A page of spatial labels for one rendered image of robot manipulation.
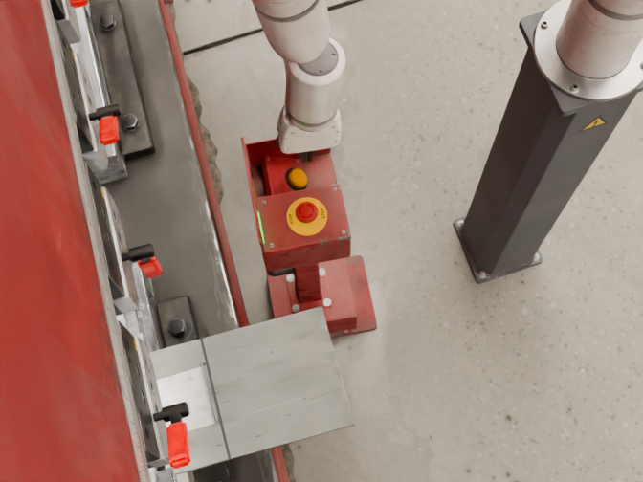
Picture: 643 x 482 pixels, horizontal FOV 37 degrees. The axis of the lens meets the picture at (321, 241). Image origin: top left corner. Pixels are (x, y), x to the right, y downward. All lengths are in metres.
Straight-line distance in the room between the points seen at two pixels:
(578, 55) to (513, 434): 1.15
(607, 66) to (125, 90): 0.79
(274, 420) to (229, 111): 1.41
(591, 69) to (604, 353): 1.10
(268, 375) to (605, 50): 0.69
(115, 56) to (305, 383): 0.68
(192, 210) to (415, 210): 1.03
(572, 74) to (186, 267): 0.69
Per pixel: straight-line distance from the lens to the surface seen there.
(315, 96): 1.41
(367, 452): 2.40
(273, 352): 1.41
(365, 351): 2.43
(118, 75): 1.72
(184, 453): 1.09
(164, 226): 1.62
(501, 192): 2.05
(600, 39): 1.50
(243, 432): 1.40
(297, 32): 1.24
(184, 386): 1.42
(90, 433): 0.83
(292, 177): 1.78
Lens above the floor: 2.38
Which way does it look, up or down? 72 degrees down
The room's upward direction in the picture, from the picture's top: 4 degrees counter-clockwise
